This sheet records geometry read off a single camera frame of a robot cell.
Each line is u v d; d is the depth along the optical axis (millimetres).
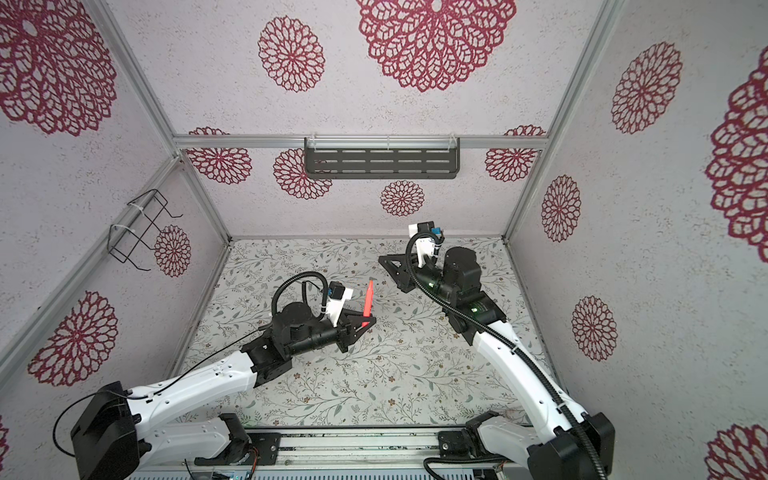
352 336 663
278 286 1066
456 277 516
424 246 594
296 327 552
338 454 731
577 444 374
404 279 625
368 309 679
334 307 623
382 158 906
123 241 731
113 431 390
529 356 453
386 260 662
